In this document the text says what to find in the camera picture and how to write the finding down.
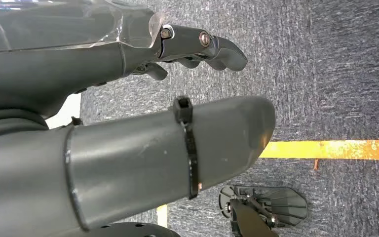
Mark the black perforated robot part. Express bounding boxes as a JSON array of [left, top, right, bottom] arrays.
[[89, 222, 181, 237]]

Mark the pale floor tape strip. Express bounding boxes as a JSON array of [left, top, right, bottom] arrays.
[[156, 204, 169, 229]]

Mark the black zip tie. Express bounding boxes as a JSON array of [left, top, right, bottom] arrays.
[[172, 95, 200, 200]]

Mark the black robot foot plate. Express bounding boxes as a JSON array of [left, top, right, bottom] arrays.
[[218, 185, 309, 237]]

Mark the shiny yellow floor tape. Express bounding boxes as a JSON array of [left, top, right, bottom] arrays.
[[260, 139, 379, 237]]

